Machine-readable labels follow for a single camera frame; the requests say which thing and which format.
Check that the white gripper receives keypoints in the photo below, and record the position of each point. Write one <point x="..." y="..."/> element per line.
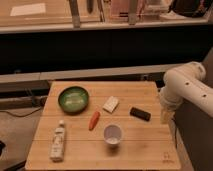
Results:
<point x="169" y="104"/>

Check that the black eraser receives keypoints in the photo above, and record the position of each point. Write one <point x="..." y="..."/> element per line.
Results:
<point x="140" y="114"/>

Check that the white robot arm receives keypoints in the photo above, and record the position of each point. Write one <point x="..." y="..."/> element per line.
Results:
<point x="185" y="82"/>

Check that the white rectangular block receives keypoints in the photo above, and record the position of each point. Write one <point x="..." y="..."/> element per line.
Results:
<point x="111" y="104"/>

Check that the white paper cup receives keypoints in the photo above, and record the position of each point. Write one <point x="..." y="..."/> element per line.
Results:
<point x="112" y="135"/>

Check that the orange carrot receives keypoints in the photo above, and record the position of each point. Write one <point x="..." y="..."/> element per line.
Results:
<point x="93" y="121"/>

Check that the green bowl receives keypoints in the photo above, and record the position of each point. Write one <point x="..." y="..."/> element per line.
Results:
<point x="73" y="99"/>

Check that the white bottle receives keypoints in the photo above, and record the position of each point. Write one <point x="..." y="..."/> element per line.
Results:
<point x="57" y="148"/>

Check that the white paper sheet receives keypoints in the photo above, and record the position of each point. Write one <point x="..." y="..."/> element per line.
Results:
<point x="30" y="9"/>

